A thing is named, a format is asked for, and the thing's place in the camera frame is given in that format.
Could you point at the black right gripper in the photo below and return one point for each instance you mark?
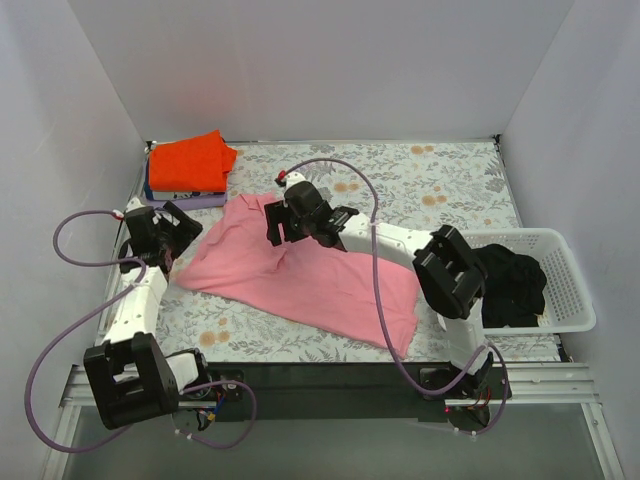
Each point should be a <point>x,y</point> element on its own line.
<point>275,223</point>

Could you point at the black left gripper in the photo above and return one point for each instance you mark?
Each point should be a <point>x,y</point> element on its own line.
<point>181,226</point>

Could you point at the pink polo shirt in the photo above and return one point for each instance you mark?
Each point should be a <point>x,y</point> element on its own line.
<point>347,294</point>

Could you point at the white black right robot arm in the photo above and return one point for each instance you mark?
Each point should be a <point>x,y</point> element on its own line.
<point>450,275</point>

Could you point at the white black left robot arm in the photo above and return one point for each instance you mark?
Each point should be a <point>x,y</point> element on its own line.
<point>130,378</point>

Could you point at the folded lavender shirt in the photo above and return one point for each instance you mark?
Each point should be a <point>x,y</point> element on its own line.
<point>201,201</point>

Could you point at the folded orange shirt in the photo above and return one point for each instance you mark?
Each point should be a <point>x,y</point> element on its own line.
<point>198,164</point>

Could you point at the floral patterned table mat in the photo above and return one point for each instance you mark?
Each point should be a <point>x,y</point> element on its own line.
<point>416,185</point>

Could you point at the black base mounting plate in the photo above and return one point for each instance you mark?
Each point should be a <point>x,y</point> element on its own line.
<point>336,391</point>

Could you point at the black shirt in basket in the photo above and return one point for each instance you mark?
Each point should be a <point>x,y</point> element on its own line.
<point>514,288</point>

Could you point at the white plastic laundry basket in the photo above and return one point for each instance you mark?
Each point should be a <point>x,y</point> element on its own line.
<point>568,304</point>

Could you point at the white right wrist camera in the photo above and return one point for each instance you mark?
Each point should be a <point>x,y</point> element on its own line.
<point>287,180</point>

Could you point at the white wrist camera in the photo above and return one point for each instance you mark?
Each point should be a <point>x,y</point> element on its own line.
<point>133,204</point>
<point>287,180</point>

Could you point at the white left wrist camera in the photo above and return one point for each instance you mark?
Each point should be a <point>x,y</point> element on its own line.
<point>133,204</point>

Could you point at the aluminium front frame rail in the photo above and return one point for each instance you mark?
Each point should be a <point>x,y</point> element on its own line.
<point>552,427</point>

